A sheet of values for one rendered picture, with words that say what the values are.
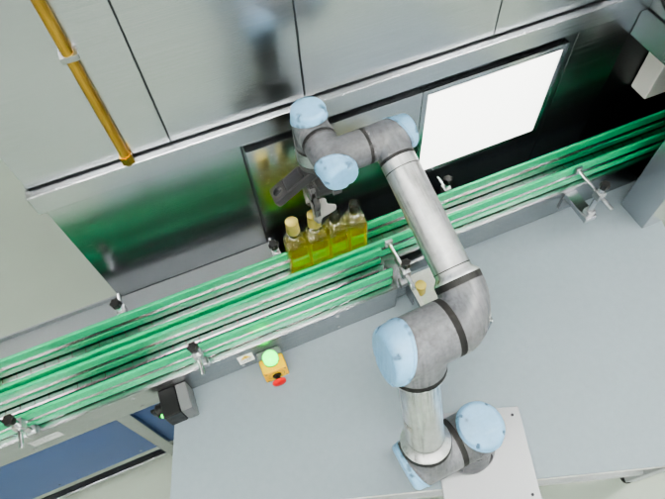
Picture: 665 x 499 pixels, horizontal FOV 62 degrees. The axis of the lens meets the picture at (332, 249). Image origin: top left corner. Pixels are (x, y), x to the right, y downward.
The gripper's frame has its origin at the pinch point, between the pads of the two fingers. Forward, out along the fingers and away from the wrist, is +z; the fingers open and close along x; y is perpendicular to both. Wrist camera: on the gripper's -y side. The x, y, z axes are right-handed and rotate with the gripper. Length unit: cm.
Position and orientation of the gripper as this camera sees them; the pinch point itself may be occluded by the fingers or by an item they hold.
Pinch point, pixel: (312, 212)
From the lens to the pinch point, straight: 139.0
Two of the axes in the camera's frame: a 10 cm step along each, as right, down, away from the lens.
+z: 0.5, 5.2, 8.6
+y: 9.2, -3.5, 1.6
